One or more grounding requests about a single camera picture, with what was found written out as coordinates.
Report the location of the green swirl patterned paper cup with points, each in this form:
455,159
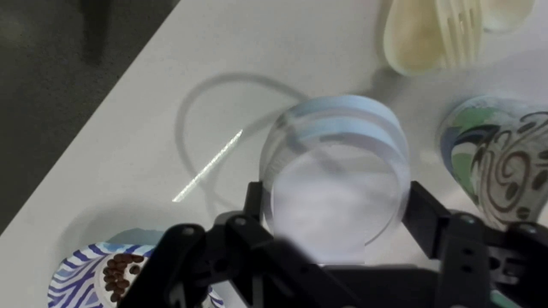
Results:
501,159

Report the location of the cream plastic fork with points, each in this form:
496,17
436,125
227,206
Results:
459,28

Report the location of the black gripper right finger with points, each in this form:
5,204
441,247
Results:
472,262

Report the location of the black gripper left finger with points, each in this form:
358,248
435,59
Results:
239,267

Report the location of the blue striped patterned plate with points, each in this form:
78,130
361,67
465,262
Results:
85,274

